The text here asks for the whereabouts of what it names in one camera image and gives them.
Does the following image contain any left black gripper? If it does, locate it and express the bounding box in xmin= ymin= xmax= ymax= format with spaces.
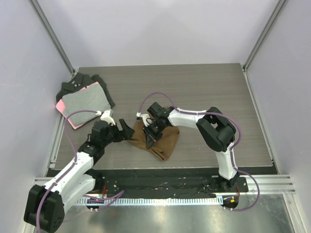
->
xmin=102 ymin=118 xmax=134 ymax=147

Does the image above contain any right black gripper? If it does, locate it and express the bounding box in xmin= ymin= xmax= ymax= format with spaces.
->
xmin=142 ymin=120 xmax=165 ymax=149

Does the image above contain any brown cloth napkin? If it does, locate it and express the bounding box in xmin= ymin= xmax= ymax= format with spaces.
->
xmin=130 ymin=120 xmax=180 ymax=161

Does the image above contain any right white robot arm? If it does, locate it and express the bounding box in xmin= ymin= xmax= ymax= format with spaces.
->
xmin=137 ymin=102 xmax=239 ymax=192

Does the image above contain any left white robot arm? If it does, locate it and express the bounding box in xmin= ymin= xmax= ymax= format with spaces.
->
xmin=24 ymin=119 xmax=135 ymax=233

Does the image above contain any grey cloth napkin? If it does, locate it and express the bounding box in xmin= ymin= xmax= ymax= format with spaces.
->
xmin=62 ymin=82 xmax=111 ymax=127

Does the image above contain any pink cloth napkin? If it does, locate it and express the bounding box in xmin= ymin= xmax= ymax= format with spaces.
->
xmin=55 ymin=82 xmax=99 ymax=130

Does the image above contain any black cloth pile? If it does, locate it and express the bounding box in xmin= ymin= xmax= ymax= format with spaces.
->
xmin=56 ymin=72 xmax=115 ymax=108

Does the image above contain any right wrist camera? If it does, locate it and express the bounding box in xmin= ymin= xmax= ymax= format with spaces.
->
xmin=136 ymin=112 xmax=153 ymax=126

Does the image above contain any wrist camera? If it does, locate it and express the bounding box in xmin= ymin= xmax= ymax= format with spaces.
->
xmin=96 ymin=109 xmax=116 ymax=126
xmin=136 ymin=112 xmax=153 ymax=126

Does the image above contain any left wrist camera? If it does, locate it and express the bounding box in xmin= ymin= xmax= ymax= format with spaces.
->
xmin=96 ymin=109 xmax=116 ymax=126

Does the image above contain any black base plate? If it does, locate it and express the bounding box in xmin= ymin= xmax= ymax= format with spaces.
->
xmin=91 ymin=168 xmax=249 ymax=199

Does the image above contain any white slotted cable duct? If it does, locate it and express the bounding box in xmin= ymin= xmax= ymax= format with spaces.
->
xmin=74 ymin=196 xmax=223 ymax=207

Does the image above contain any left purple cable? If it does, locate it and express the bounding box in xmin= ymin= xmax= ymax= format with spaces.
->
xmin=35 ymin=110 xmax=125 ymax=233

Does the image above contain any purple cable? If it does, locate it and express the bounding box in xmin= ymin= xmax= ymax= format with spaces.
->
xmin=139 ymin=92 xmax=260 ymax=213
xmin=35 ymin=110 xmax=125 ymax=233

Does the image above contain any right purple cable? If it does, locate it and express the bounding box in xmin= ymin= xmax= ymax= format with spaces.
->
xmin=139 ymin=92 xmax=260 ymax=213

